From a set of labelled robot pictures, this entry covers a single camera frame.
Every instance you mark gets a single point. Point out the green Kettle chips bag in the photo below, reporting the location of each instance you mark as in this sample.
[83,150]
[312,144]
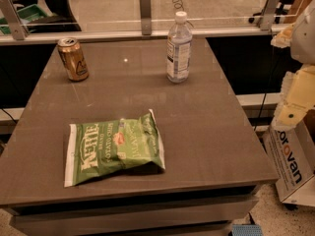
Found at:
[101,148]

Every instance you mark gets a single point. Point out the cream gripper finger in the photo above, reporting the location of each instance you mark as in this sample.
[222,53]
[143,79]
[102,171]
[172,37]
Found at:
[297,98]

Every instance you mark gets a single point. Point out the green plastic bin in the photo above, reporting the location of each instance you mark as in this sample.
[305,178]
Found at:
[27,14]

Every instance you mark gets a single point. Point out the clear plastic water bottle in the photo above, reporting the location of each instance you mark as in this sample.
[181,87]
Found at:
[179,41]

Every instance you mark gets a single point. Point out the middle metal bracket post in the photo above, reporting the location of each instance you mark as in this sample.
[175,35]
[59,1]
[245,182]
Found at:
[146,17]

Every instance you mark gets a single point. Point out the orange soda can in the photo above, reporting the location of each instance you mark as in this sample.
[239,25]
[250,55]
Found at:
[73,59]

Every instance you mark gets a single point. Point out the clear glass barrier panel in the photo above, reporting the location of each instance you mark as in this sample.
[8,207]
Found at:
[122,17]

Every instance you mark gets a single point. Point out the metal bracket post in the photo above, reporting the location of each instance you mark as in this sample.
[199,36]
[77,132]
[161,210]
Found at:
[18,31]
[146,17]
[267,17]

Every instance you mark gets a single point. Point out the white cardboard box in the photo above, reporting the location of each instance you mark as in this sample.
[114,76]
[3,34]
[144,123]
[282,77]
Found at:
[293,154]

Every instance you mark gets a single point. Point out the right metal bracket post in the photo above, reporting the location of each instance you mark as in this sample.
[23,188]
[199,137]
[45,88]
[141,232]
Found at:
[267,17]

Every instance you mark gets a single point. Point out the left metal bracket post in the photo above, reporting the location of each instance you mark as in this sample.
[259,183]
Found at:
[18,31]

